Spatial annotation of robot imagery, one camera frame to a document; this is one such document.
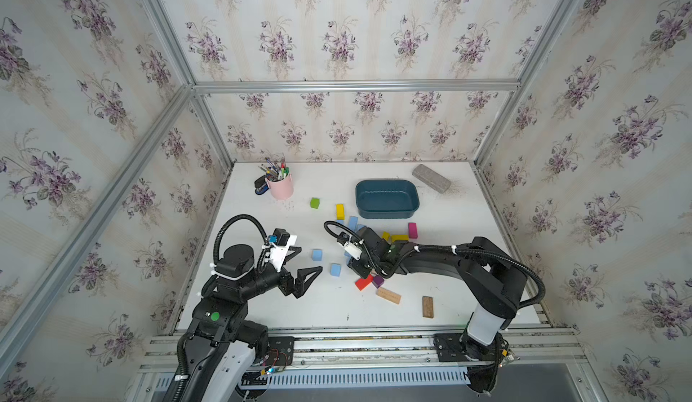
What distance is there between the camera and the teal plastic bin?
1.03 m

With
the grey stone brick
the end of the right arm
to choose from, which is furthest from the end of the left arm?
the grey stone brick

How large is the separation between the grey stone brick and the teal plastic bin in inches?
2.8

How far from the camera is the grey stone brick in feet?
3.64

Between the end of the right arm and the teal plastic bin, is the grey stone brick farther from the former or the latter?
the end of the right arm
